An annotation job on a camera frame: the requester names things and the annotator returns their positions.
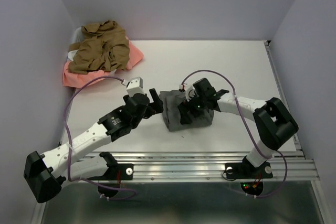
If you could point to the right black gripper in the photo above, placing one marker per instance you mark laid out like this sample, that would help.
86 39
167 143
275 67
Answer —
184 107

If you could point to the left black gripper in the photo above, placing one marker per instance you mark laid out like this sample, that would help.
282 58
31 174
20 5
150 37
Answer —
155 107

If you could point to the grey pleated skirt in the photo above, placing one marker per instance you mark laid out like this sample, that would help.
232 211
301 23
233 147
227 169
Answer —
177 117

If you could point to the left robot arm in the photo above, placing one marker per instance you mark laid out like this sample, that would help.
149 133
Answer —
48 173

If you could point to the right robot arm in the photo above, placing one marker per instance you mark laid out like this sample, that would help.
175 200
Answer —
274 123

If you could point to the tan brown skirt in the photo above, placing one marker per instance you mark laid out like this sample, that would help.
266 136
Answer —
105 48

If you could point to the pink skirt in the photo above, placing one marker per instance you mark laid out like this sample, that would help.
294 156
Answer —
76 80

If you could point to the white garment under pile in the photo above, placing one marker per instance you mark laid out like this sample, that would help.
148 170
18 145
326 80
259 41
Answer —
76 38

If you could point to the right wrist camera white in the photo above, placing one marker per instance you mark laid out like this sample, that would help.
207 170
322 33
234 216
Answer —
188 90

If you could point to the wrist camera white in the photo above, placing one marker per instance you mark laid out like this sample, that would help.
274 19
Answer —
134 86
188 90

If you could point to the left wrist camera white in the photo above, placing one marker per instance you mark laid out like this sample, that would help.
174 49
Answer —
134 86

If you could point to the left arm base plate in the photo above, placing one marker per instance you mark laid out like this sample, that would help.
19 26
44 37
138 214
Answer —
118 172

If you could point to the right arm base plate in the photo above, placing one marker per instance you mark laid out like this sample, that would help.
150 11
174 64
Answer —
234 171

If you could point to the aluminium mounting rail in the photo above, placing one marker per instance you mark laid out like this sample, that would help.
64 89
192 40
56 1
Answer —
207 167

